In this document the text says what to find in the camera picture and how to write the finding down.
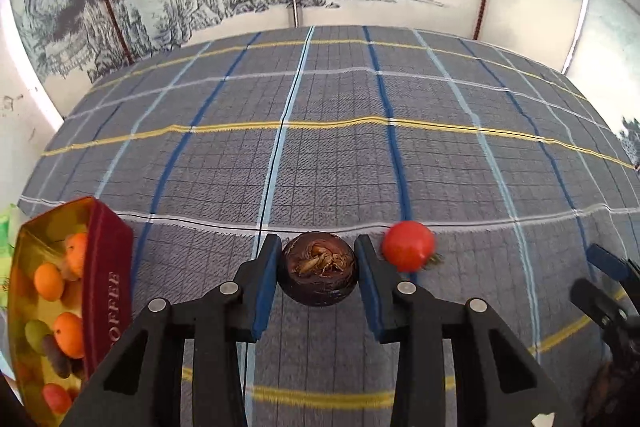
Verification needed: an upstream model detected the green tomato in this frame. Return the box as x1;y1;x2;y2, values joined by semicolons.
25;319;52;354

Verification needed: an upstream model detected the red tin box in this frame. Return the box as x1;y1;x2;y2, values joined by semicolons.
6;197;135;427

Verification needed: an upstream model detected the green tissue pack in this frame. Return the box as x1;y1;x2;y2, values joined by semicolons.
0;203;26;293

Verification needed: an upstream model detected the orange tangerine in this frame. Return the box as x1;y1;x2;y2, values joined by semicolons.
53;312;86;359

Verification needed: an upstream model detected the person's right forearm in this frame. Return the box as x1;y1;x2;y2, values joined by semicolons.
582;354;633;427

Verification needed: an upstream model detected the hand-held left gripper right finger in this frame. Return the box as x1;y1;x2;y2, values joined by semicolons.
354;234;581;427

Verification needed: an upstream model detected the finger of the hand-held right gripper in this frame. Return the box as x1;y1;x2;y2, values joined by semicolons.
586;243;640;288
570;278;621;328

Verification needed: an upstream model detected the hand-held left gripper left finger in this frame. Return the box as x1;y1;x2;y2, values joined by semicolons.
60;233;283;427

